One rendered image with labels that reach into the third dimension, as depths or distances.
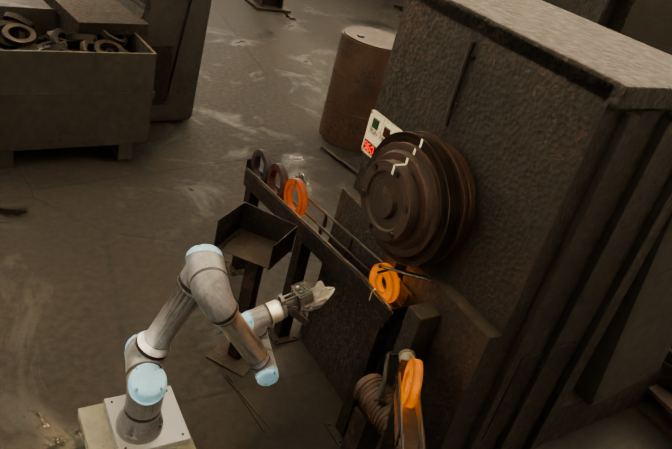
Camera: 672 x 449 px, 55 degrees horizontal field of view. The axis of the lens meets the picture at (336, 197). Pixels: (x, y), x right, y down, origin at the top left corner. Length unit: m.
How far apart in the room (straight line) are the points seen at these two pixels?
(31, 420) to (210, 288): 1.12
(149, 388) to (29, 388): 0.87
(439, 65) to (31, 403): 2.01
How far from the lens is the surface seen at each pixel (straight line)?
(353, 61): 5.05
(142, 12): 4.73
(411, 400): 2.10
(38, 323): 3.20
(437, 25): 2.37
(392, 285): 2.41
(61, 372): 2.98
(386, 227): 2.23
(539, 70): 2.03
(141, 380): 2.16
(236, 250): 2.70
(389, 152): 2.25
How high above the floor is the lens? 2.12
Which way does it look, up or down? 28 degrees down
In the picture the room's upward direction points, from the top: 15 degrees clockwise
